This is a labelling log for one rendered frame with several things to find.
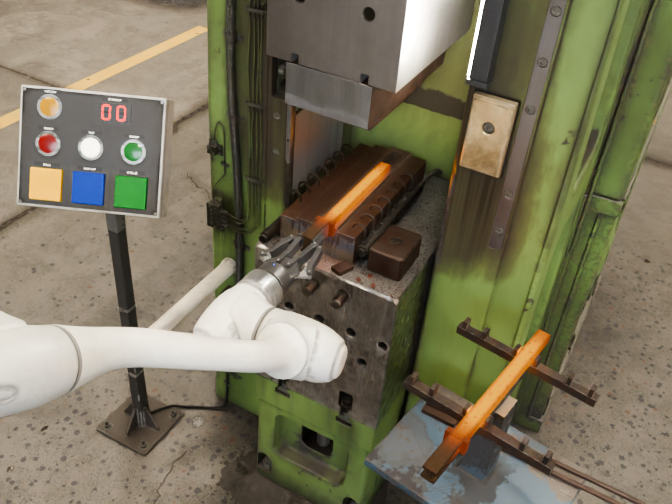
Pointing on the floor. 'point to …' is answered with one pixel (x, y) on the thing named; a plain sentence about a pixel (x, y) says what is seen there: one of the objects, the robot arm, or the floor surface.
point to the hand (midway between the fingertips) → (315, 235)
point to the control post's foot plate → (121, 427)
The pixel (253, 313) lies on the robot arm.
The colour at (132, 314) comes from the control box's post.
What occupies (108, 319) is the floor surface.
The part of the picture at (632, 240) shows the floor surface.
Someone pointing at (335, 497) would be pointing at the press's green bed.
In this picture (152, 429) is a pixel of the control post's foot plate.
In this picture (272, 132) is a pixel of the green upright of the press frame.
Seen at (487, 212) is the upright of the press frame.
